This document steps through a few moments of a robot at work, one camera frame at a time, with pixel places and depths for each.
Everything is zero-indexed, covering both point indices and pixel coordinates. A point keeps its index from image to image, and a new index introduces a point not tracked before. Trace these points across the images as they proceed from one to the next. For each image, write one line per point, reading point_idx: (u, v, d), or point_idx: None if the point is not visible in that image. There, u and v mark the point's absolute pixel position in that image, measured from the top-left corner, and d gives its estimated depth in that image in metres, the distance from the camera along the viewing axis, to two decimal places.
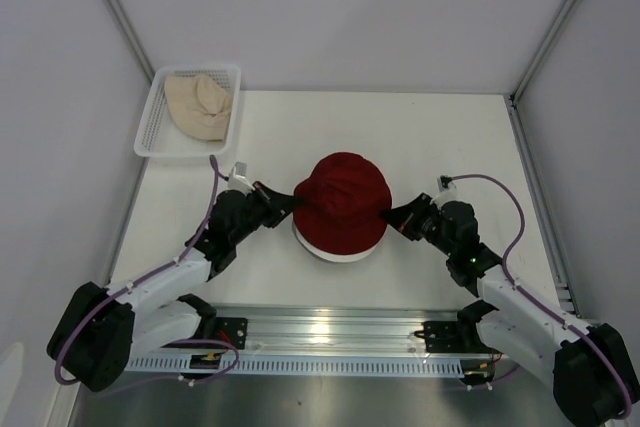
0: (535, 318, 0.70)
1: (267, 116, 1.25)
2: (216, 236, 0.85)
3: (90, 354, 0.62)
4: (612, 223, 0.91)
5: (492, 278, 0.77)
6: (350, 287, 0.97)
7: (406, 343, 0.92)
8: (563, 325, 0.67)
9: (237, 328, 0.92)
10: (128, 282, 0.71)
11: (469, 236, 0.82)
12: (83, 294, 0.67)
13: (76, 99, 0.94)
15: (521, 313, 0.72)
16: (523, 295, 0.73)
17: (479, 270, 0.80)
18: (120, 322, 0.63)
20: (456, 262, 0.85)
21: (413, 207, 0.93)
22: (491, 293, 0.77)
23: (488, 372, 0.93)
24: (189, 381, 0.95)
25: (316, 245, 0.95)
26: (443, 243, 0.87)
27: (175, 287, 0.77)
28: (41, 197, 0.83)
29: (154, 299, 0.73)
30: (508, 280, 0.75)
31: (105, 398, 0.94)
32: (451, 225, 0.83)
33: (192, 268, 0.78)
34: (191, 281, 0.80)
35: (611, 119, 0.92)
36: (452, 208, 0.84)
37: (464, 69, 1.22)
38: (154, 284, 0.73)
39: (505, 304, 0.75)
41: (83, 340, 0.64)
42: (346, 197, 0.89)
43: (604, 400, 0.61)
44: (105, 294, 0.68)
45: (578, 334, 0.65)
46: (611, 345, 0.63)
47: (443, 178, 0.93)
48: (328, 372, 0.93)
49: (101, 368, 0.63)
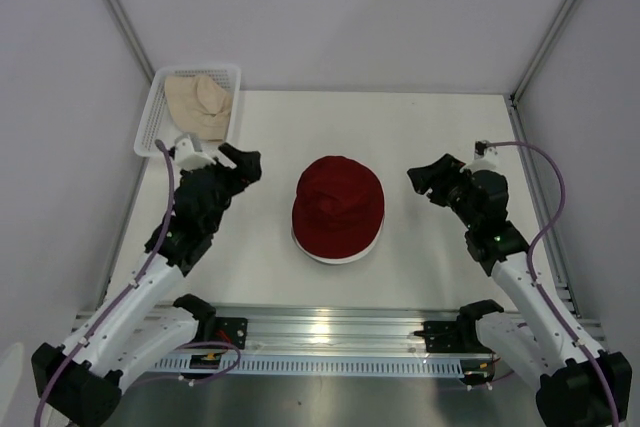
0: (547, 325, 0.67)
1: (267, 116, 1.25)
2: (186, 224, 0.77)
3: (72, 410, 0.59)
4: (612, 222, 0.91)
5: (513, 265, 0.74)
6: (351, 288, 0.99)
7: (406, 343, 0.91)
8: (574, 341, 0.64)
9: (237, 328, 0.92)
10: (82, 336, 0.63)
11: (500, 208, 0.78)
12: (36, 359, 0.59)
13: (76, 98, 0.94)
15: (532, 312, 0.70)
16: (542, 295, 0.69)
17: (500, 249, 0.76)
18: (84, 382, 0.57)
20: (476, 233, 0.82)
21: (441, 169, 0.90)
22: (507, 280, 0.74)
23: (488, 372, 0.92)
24: (189, 382, 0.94)
25: (316, 253, 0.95)
26: (467, 213, 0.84)
27: (144, 307, 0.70)
28: (40, 196, 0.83)
29: (120, 335, 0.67)
30: (529, 273, 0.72)
31: None
32: (481, 194, 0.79)
33: (154, 283, 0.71)
34: (162, 291, 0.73)
35: (611, 118, 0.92)
36: (484, 177, 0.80)
37: (464, 68, 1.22)
38: (114, 322, 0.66)
39: (519, 297, 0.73)
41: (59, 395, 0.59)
42: (331, 201, 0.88)
43: (586, 418, 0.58)
44: (61, 355, 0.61)
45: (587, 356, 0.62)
46: (618, 374, 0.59)
47: (480, 142, 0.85)
48: (328, 371, 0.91)
49: (90, 417, 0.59)
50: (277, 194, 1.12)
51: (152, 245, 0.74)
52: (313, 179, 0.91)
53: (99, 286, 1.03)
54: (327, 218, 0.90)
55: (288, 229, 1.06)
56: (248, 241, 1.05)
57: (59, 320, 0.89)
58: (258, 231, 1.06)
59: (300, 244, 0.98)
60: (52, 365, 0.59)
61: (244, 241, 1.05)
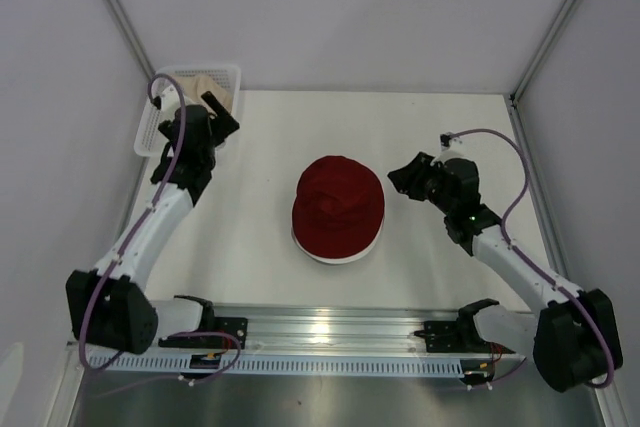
0: (527, 277, 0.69)
1: (266, 117, 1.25)
2: (189, 156, 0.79)
3: (118, 331, 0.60)
4: (613, 221, 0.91)
5: (489, 236, 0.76)
6: (351, 286, 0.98)
7: (406, 343, 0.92)
8: (553, 286, 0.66)
9: (237, 328, 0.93)
10: (114, 252, 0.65)
11: (472, 192, 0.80)
12: (70, 286, 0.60)
13: (76, 98, 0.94)
15: (513, 271, 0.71)
16: (520, 256, 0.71)
17: (476, 227, 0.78)
18: (129, 292, 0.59)
20: (454, 218, 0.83)
21: (412, 169, 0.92)
22: (486, 250, 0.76)
23: (487, 372, 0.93)
24: (189, 381, 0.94)
25: (317, 253, 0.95)
26: (444, 203, 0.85)
27: (163, 232, 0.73)
28: (39, 196, 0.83)
29: (147, 256, 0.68)
30: (504, 239, 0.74)
31: (105, 398, 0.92)
32: (454, 180, 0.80)
33: (170, 207, 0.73)
34: (177, 216, 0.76)
35: (611, 116, 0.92)
36: (455, 164, 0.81)
37: (464, 68, 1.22)
38: (140, 243, 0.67)
39: (500, 264, 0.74)
41: (99, 321, 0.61)
42: (331, 201, 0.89)
43: (582, 362, 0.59)
44: (97, 276, 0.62)
45: (567, 296, 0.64)
46: (599, 308, 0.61)
47: (444, 134, 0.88)
48: (328, 371, 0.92)
49: (137, 340, 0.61)
50: (276, 194, 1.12)
51: (159, 178, 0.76)
52: (313, 179, 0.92)
53: None
54: (327, 218, 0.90)
55: (288, 230, 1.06)
56: (248, 241, 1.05)
57: (58, 320, 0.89)
58: (258, 230, 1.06)
59: (301, 245, 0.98)
60: (88, 287, 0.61)
61: (244, 241, 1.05)
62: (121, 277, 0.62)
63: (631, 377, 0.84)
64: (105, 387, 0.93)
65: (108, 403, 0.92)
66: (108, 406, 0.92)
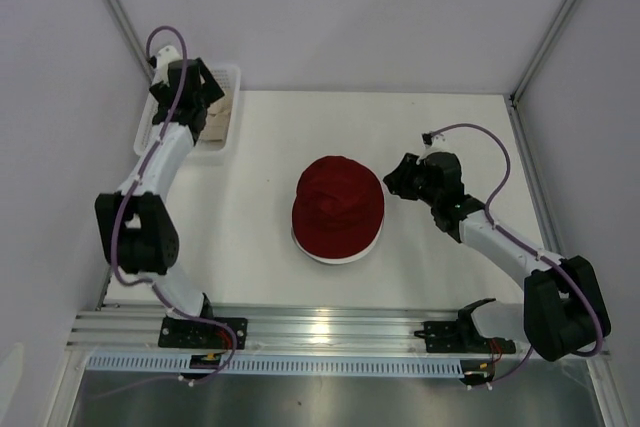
0: (511, 251, 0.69)
1: (267, 117, 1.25)
2: (185, 103, 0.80)
3: (148, 244, 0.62)
4: (613, 220, 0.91)
5: (473, 220, 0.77)
6: (350, 287, 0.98)
7: (406, 343, 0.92)
8: (536, 256, 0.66)
9: (237, 328, 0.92)
10: (134, 173, 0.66)
11: (455, 181, 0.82)
12: (99, 207, 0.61)
13: (76, 98, 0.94)
15: (497, 249, 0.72)
16: (504, 233, 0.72)
17: (461, 213, 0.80)
18: (156, 204, 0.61)
20: (440, 208, 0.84)
21: (400, 169, 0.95)
22: (472, 234, 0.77)
23: (487, 372, 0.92)
24: (189, 382, 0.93)
25: (319, 254, 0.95)
26: (431, 195, 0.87)
27: (171, 163, 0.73)
28: (39, 195, 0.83)
29: (163, 181, 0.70)
30: (488, 220, 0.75)
31: (105, 399, 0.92)
32: (437, 171, 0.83)
33: (176, 141, 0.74)
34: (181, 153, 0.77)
35: (611, 116, 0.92)
36: (437, 156, 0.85)
37: (464, 68, 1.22)
38: (157, 165, 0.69)
39: (487, 245, 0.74)
41: (126, 240, 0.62)
42: (331, 201, 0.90)
43: (570, 329, 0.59)
44: (121, 195, 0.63)
45: (550, 263, 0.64)
46: (582, 275, 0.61)
47: (427, 134, 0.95)
48: (328, 371, 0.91)
49: (166, 253, 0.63)
50: (276, 195, 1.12)
51: (160, 121, 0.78)
52: (313, 179, 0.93)
53: (99, 286, 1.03)
54: (327, 218, 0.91)
55: (288, 230, 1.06)
56: (247, 241, 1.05)
57: (58, 319, 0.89)
58: (258, 230, 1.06)
59: (302, 246, 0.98)
60: (116, 205, 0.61)
61: (244, 241, 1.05)
62: (146, 190, 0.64)
63: (632, 377, 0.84)
64: (105, 388, 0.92)
65: (107, 404, 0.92)
66: (108, 406, 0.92)
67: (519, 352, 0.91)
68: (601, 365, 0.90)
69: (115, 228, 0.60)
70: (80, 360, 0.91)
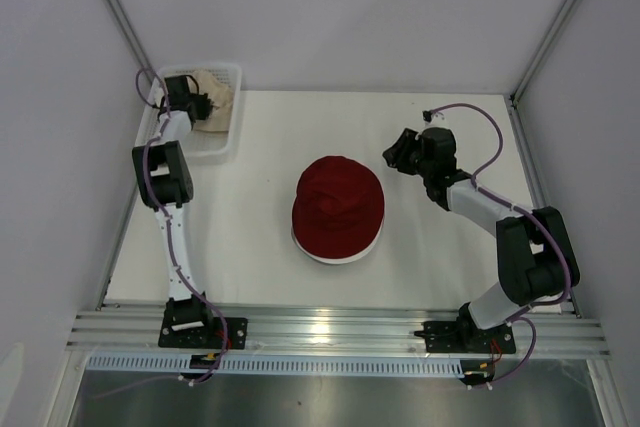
0: (488, 205, 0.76)
1: (267, 117, 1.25)
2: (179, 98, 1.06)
3: (171, 181, 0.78)
4: (613, 218, 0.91)
5: (459, 185, 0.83)
6: (352, 289, 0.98)
7: (406, 343, 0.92)
8: (510, 207, 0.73)
9: (238, 328, 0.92)
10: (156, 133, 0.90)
11: (447, 154, 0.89)
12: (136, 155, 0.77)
13: (76, 99, 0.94)
15: (479, 208, 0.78)
16: (483, 192, 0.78)
17: (449, 182, 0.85)
18: (177, 148, 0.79)
20: (432, 179, 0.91)
21: (397, 149, 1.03)
22: (458, 199, 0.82)
23: (487, 372, 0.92)
24: (189, 382, 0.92)
25: (319, 254, 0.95)
26: (424, 167, 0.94)
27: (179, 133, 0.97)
28: (38, 196, 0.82)
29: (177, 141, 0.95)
30: (472, 184, 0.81)
31: (104, 399, 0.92)
32: (431, 144, 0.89)
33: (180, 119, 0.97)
34: (182, 130, 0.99)
35: (611, 115, 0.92)
36: (432, 130, 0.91)
37: (464, 68, 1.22)
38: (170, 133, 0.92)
39: (473, 209, 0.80)
41: (156, 182, 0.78)
42: (331, 201, 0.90)
43: (540, 275, 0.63)
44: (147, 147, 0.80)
45: (523, 211, 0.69)
46: (550, 221, 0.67)
47: (426, 111, 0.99)
48: (328, 371, 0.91)
49: (186, 186, 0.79)
50: (277, 194, 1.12)
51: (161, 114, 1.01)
52: (312, 171, 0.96)
53: (99, 286, 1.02)
54: (326, 218, 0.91)
55: (288, 230, 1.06)
56: (248, 238, 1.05)
57: (59, 319, 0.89)
58: (258, 228, 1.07)
59: (303, 247, 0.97)
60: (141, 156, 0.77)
61: (244, 239, 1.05)
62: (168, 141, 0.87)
63: (631, 375, 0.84)
64: (105, 387, 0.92)
65: (107, 405, 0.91)
66: (108, 406, 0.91)
67: (518, 351, 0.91)
68: (601, 364, 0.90)
69: (145, 170, 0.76)
70: (80, 360, 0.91)
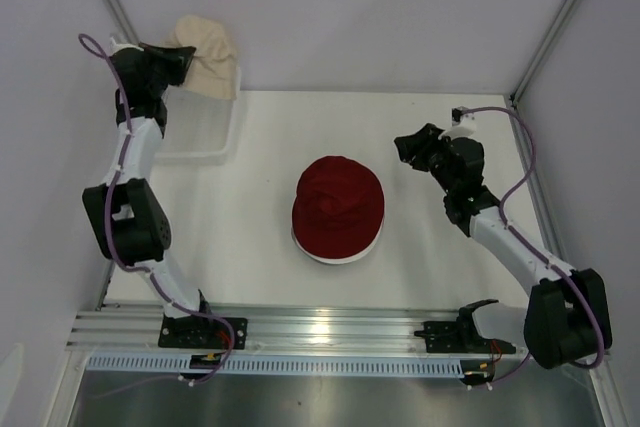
0: (520, 254, 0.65)
1: (267, 117, 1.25)
2: (141, 98, 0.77)
3: (140, 230, 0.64)
4: (614, 219, 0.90)
5: (486, 216, 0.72)
6: (351, 289, 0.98)
7: (406, 343, 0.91)
8: (546, 263, 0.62)
9: (237, 328, 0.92)
10: (114, 165, 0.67)
11: (477, 173, 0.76)
12: (89, 201, 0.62)
13: (76, 99, 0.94)
15: (508, 252, 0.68)
16: (515, 235, 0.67)
17: (474, 208, 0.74)
18: (143, 188, 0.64)
20: (454, 198, 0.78)
21: (419, 140, 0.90)
22: (481, 231, 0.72)
23: (487, 372, 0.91)
24: (189, 382, 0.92)
25: (318, 253, 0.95)
26: (446, 179, 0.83)
27: (146, 151, 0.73)
28: (39, 197, 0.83)
29: (142, 168, 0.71)
30: (501, 219, 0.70)
31: (106, 399, 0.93)
32: (459, 160, 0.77)
33: (144, 131, 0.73)
34: (152, 145, 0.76)
35: (611, 115, 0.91)
36: (459, 142, 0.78)
37: (463, 67, 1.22)
38: (136, 157, 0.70)
39: (496, 246, 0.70)
41: (117, 230, 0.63)
42: (331, 202, 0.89)
43: (571, 341, 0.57)
44: (106, 186, 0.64)
45: (560, 273, 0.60)
46: (589, 287, 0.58)
47: (456, 109, 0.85)
48: (328, 371, 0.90)
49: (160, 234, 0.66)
50: (276, 194, 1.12)
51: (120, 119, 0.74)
52: (312, 174, 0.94)
53: (99, 287, 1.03)
54: (327, 218, 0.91)
55: (288, 230, 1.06)
56: (249, 239, 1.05)
57: (58, 320, 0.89)
58: (259, 229, 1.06)
59: (302, 247, 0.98)
60: (100, 200, 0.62)
61: (244, 240, 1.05)
62: (130, 176, 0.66)
63: (629, 375, 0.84)
64: (104, 388, 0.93)
65: (109, 405, 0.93)
66: (106, 407, 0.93)
67: (519, 352, 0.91)
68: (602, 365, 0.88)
69: (107, 220, 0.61)
70: (80, 360, 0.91)
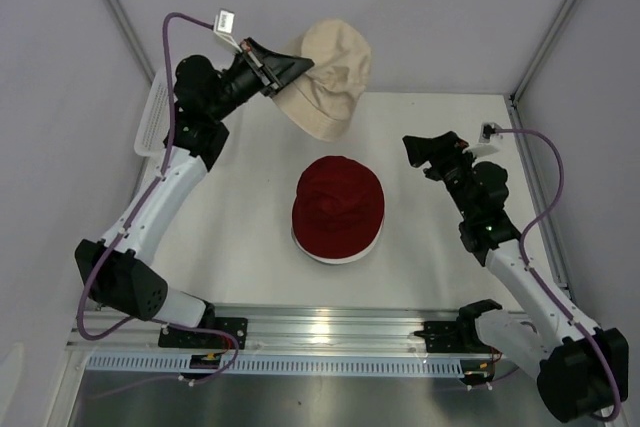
0: (541, 306, 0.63)
1: (266, 117, 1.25)
2: (197, 120, 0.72)
3: (125, 298, 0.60)
4: (614, 220, 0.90)
5: (504, 252, 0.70)
6: (352, 290, 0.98)
7: (406, 343, 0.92)
8: (569, 319, 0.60)
9: (237, 328, 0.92)
10: (120, 227, 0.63)
11: (498, 204, 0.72)
12: (80, 256, 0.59)
13: (76, 99, 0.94)
15: (528, 299, 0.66)
16: (536, 280, 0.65)
17: (493, 239, 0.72)
18: (133, 269, 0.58)
20: (471, 227, 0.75)
21: (443, 147, 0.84)
22: (500, 268, 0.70)
23: (487, 372, 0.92)
24: (189, 382, 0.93)
25: (318, 253, 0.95)
26: (462, 200, 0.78)
27: (172, 201, 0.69)
28: (39, 196, 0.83)
29: (158, 224, 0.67)
30: (522, 258, 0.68)
31: (103, 399, 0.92)
32: (481, 190, 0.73)
33: (179, 176, 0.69)
34: (187, 187, 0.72)
35: (612, 115, 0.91)
36: (486, 169, 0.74)
37: (464, 67, 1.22)
38: (148, 213, 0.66)
39: (513, 282, 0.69)
41: (101, 285, 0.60)
42: (331, 202, 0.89)
43: (587, 396, 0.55)
44: (103, 247, 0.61)
45: (583, 333, 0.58)
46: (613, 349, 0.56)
47: (486, 126, 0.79)
48: (328, 371, 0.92)
49: (144, 304, 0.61)
50: (277, 194, 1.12)
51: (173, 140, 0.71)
52: (311, 175, 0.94)
53: None
54: (328, 218, 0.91)
55: (288, 231, 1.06)
56: (249, 238, 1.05)
57: (59, 320, 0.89)
58: (259, 229, 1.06)
59: (303, 247, 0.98)
60: (92, 262, 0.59)
61: (245, 240, 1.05)
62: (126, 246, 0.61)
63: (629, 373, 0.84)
64: (104, 388, 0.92)
65: (107, 405, 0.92)
66: (105, 407, 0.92)
67: None
68: None
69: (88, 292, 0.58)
70: (80, 360, 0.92)
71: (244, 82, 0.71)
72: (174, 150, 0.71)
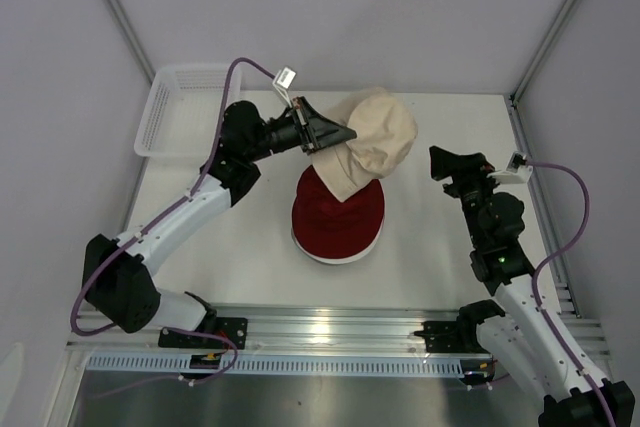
0: (550, 349, 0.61)
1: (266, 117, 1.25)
2: (233, 156, 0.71)
3: (116, 301, 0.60)
4: (614, 220, 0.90)
5: (516, 288, 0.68)
6: (353, 290, 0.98)
7: (406, 343, 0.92)
8: (579, 370, 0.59)
9: (238, 328, 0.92)
10: (136, 231, 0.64)
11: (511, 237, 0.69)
12: (92, 248, 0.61)
13: (76, 99, 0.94)
15: (536, 339, 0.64)
16: (547, 321, 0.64)
17: (504, 272, 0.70)
18: (137, 272, 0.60)
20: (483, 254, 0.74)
21: (467, 167, 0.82)
22: (510, 302, 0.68)
23: (487, 372, 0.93)
24: (189, 382, 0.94)
25: (317, 253, 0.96)
26: (477, 226, 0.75)
27: (193, 222, 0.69)
28: (39, 195, 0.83)
29: (172, 240, 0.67)
30: (534, 298, 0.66)
31: (103, 399, 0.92)
32: (494, 222, 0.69)
33: (207, 202, 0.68)
34: (211, 213, 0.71)
35: (612, 116, 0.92)
36: (500, 199, 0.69)
37: (464, 68, 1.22)
38: (167, 227, 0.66)
39: (520, 320, 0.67)
41: (99, 284, 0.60)
42: (331, 205, 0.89)
43: None
44: (115, 246, 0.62)
45: (591, 385, 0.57)
46: (619, 403, 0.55)
47: (517, 156, 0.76)
48: (328, 371, 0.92)
49: (133, 313, 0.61)
50: (277, 194, 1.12)
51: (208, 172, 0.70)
52: (311, 176, 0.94)
53: None
54: (327, 218, 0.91)
55: (288, 230, 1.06)
56: (249, 238, 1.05)
57: (59, 321, 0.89)
58: (259, 229, 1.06)
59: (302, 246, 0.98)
60: (102, 257, 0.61)
61: (245, 239, 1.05)
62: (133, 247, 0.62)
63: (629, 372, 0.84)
64: (104, 388, 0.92)
65: (108, 405, 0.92)
66: (105, 408, 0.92)
67: None
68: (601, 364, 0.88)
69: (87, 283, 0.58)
70: (80, 360, 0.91)
71: (286, 135, 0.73)
72: (207, 177, 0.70)
